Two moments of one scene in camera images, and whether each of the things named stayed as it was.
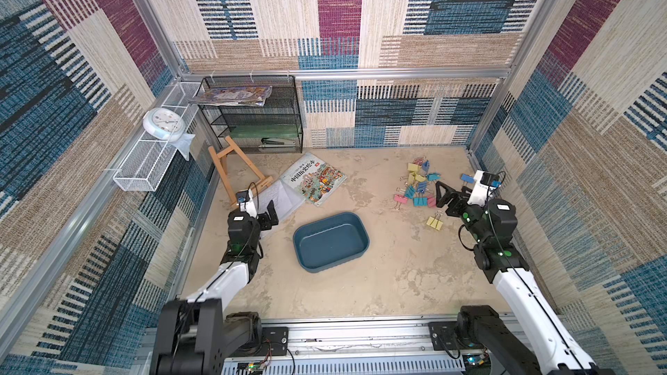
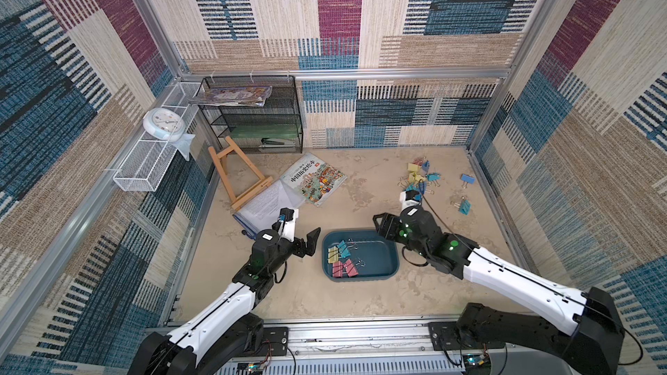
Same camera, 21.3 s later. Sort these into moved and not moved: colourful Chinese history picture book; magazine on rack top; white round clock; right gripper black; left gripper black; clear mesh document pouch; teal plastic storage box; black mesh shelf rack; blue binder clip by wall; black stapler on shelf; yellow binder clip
Moved: yellow binder clip; right gripper black; left gripper black; teal plastic storage box
Not moved: blue binder clip by wall; white round clock; black mesh shelf rack; black stapler on shelf; magazine on rack top; clear mesh document pouch; colourful Chinese history picture book
